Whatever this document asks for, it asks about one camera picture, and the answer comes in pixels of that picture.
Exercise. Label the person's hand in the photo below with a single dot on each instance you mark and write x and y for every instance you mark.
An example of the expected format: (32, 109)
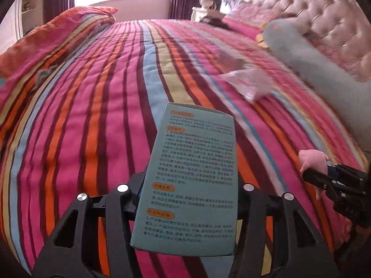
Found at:
(314, 159)

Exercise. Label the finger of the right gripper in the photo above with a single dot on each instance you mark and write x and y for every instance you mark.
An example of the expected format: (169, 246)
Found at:
(327, 183)

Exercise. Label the pink pillow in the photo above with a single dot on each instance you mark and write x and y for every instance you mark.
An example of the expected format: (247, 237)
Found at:
(242, 28)

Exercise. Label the long teal plush toy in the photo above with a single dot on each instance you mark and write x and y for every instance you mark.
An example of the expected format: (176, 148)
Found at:
(349, 98)

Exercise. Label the folded orange striped blanket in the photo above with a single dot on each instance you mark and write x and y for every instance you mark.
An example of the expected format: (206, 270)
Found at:
(19, 59)

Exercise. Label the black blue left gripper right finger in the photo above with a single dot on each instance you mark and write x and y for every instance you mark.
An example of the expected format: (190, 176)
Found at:
(298, 248)

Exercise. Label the striped colourful bed quilt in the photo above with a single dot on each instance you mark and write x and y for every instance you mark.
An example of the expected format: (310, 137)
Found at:
(84, 119)

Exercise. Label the white nightstand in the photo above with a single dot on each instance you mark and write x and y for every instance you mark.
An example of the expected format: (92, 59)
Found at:
(198, 13)

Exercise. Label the teal printed cardboard box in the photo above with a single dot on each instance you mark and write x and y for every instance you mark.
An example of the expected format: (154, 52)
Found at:
(188, 204)

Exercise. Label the clear plastic wrapper bag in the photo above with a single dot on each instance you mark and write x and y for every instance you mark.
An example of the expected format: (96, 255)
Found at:
(251, 82)

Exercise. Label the tufted pink headboard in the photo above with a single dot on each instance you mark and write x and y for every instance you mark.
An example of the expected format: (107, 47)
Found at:
(342, 24)

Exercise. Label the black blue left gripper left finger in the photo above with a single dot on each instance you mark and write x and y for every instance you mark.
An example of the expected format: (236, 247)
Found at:
(72, 248)

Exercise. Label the white wall shelf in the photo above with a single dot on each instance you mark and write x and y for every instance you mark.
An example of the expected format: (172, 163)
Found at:
(31, 14)

